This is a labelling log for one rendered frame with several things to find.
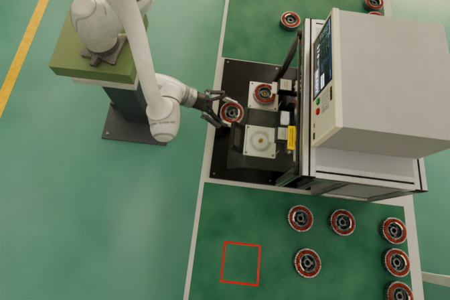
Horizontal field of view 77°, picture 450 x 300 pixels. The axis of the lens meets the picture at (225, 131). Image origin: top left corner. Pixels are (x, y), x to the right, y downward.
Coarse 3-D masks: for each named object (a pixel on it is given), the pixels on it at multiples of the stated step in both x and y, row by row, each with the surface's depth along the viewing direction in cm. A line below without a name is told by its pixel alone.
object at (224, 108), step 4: (224, 104) 134; (228, 104) 133; (232, 104) 134; (236, 104) 134; (224, 108) 133; (228, 108) 135; (232, 108) 136; (236, 108) 134; (220, 112) 132; (224, 112) 132; (228, 112) 133; (220, 116) 133; (224, 116) 131; (228, 116) 134; (224, 120) 132; (228, 120) 131
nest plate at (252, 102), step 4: (252, 84) 146; (256, 84) 146; (252, 88) 145; (252, 92) 144; (268, 92) 145; (248, 96) 144; (252, 96) 144; (260, 96) 144; (276, 96) 145; (248, 100) 143; (252, 100) 143; (276, 100) 144; (248, 104) 142; (252, 104) 142; (256, 104) 142; (272, 104) 143; (276, 104) 143; (268, 108) 142; (272, 108) 142; (276, 108) 142
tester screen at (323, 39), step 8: (328, 24) 100; (328, 32) 99; (320, 40) 106; (328, 40) 98; (320, 48) 105; (328, 48) 97; (320, 56) 104; (328, 56) 96; (320, 64) 103; (328, 64) 95; (320, 72) 102; (328, 72) 94; (320, 80) 101; (328, 80) 93; (320, 88) 100
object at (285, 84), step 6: (282, 78) 132; (276, 84) 136; (282, 84) 131; (288, 84) 131; (294, 84) 134; (276, 90) 134; (282, 90) 131; (288, 90) 130; (294, 90) 133; (294, 96) 140; (300, 96) 133
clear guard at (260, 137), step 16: (240, 112) 112; (256, 112) 110; (272, 112) 110; (288, 112) 111; (240, 128) 110; (256, 128) 108; (272, 128) 108; (240, 144) 107; (256, 144) 105; (272, 144) 106; (240, 160) 104; (256, 160) 103; (272, 160) 104; (288, 160) 104
